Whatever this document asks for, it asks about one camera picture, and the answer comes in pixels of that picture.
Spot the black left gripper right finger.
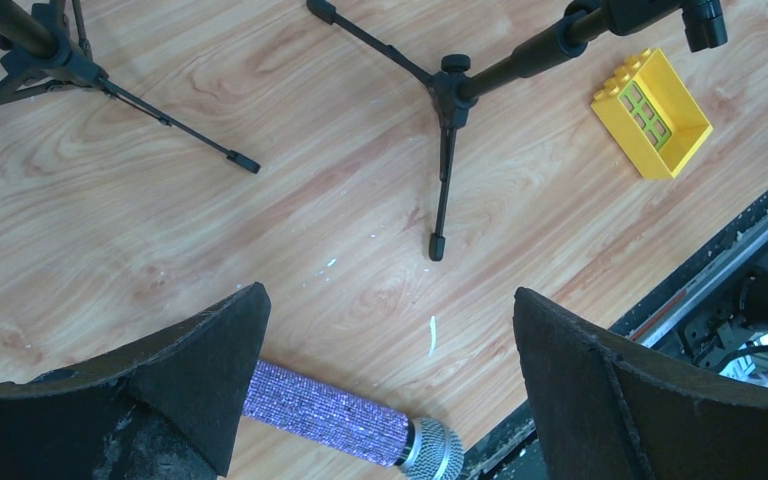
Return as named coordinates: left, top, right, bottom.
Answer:
left=513, top=288, right=768, bottom=479

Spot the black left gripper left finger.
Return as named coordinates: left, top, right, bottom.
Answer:
left=0, top=283, right=271, bottom=479

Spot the black tripod clip stand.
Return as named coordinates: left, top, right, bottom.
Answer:
left=305, top=0, right=728, bottom=262

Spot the purple glitter microphone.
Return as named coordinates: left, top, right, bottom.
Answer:
left=243, top=360, right=465, bottom=479

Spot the yellow toy brick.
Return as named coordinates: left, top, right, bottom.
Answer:
left=590, top=48, right=713, bottom=180

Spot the tripod stand with shock mount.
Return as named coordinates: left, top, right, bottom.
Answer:
left=0, top=1, right=260, bottom=174

